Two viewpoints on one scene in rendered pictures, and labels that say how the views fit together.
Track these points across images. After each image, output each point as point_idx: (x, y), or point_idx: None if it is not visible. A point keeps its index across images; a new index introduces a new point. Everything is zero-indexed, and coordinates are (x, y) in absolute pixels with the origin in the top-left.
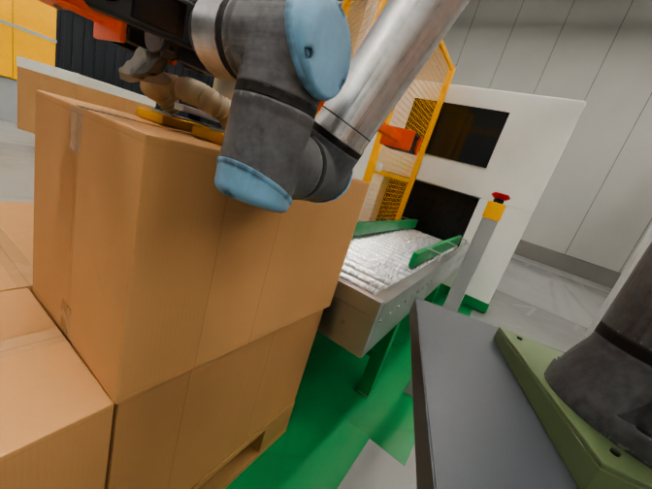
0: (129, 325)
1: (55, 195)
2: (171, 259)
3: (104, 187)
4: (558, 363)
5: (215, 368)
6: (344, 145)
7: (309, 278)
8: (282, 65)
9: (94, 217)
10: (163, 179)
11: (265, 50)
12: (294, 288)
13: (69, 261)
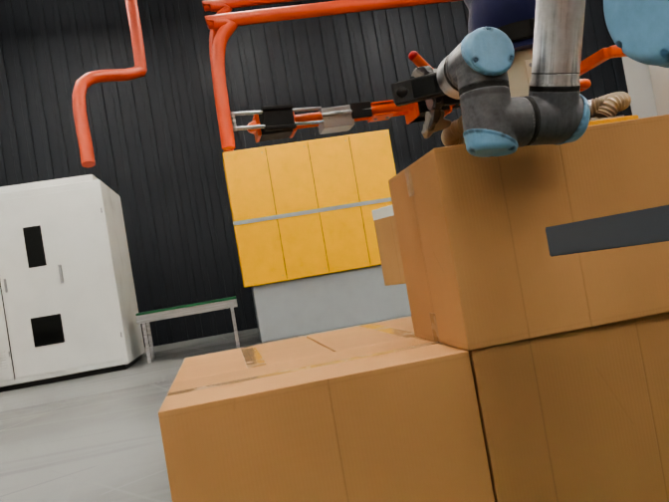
0: (459, 279)
1: (410, 238)
2: (473, 227)
3: (427, 200)
4: None
5: (560, 351)
6: (549, 87)
7: (658, 248)
8: (470, 72)
9: (428, 225)
10: (450, 171)
11: (461, 72)
12: (634, 260)
13: (426, 277)
